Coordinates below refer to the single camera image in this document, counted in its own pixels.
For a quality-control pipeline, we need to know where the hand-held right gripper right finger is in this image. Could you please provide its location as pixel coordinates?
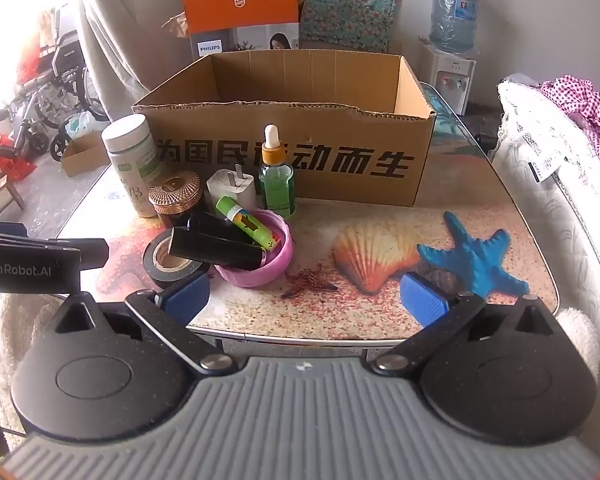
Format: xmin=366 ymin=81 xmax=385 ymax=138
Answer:
xmin=369 ymin=272 xmax=557 ymax=377

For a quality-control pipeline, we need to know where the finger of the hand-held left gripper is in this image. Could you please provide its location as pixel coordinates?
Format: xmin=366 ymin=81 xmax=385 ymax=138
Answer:
xmin=0 ymin=220 xmax=110 ymax=269

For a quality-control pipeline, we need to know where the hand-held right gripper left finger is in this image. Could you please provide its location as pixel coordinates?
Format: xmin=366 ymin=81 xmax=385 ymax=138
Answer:
xmin=54 ymin=272 xmax=237 ymax=377

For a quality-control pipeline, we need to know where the black tape roll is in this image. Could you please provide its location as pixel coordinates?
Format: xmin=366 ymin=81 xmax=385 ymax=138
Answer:
xmin=142 ymin=232 xmax=211 ymax=290

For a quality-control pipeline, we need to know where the black cosmetic tube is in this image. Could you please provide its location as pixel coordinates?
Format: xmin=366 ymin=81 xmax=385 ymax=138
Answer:
xmin=167 ymin=227 xmax=266 ymax=271
xmin=185 ymin=210 xmax=256 ymax=247

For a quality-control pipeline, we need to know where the pink plastic bowl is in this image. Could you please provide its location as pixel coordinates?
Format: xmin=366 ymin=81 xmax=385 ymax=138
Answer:
xmin=214 ymin=208 xmax=294 ymax=288

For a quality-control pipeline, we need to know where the green glue stick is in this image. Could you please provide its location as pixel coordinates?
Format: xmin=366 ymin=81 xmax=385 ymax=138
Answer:
xmin=215 ymin=196 xmax=279 ymax=252

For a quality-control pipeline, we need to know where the dark jar with gold lid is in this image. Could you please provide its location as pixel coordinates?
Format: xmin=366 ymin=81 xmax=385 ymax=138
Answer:
xmin=148 ymin=170 xmax=202 ymax=228

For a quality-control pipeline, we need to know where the white bottle with green label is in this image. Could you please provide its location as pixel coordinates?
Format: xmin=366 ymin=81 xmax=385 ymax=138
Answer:
xmin=101 ymin=114 xmax=163 ymax=218

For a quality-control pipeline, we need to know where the white charger plug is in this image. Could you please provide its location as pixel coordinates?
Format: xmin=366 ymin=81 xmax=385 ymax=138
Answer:
xmin=206 ymin=164 xmax=257 ymax=211

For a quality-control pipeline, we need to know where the green dropper bottle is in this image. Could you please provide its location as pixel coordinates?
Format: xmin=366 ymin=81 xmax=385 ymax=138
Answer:
xmin=257 ymin=125 xmax=297 ymax=219

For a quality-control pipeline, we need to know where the large cardboard box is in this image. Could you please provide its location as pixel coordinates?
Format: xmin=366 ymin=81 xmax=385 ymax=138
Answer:
xmin=131 ymin=50 xmax=437 ymax=207

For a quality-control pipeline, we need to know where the white fleece blanket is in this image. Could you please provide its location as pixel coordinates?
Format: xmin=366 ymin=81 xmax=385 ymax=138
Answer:
xmin=0 ymin=290 xmax=71 ymax=441
xmin=555 ymin=307 xmax=600 ymax=377

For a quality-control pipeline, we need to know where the small brown cardboard box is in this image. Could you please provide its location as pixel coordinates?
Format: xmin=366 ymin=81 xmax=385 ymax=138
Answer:
xmin=60 ymin=132 xmax=111 ymax=177

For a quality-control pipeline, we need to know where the red plastic bag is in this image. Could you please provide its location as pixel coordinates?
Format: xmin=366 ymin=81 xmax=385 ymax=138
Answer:
xmin=0 ymin=135 xmax=32 ymax=181

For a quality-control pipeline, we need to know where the white and green plastic bag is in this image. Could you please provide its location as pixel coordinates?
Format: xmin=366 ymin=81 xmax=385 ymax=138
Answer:
xmin=65 ymin=110 xmax=103 ymax=139

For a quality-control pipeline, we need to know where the white quilt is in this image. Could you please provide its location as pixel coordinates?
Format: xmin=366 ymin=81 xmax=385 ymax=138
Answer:
xmin=487 ymin=77 xmax=600 ymax=343

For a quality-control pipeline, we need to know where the folded wheelchair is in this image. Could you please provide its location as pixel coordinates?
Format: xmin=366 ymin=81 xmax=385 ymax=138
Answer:
xmin=7 ymin=27 xmax=112 ymax=161

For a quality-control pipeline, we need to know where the white curtain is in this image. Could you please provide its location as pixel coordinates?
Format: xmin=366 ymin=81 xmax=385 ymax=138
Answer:
xmin=77 ymin=0 xmax=193 ymax=107

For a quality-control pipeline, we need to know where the white water dispenser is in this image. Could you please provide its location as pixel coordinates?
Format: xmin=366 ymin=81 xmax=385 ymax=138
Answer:
xmin=420 ymin=42 xmax=477 ymax=116

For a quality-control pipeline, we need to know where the pink checked cloth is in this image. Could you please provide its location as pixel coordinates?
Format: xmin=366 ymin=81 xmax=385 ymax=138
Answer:
xmin=539 ymin=75 xmax=600 ymax=183

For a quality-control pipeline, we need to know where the orange and grey product box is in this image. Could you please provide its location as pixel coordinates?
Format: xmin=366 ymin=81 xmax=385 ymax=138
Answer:
xmin=180 ymin=0 xmax=301 ymax=58

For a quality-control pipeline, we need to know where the blue water jug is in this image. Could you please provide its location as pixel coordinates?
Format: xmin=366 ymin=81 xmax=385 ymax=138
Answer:
xmin=428 ymin=0 xmax=481 ymax=54

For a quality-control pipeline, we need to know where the floral teal wall cloth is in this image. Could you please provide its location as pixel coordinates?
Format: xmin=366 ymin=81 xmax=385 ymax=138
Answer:
xmin=182 ymin=0 xmax=423 ymax=53

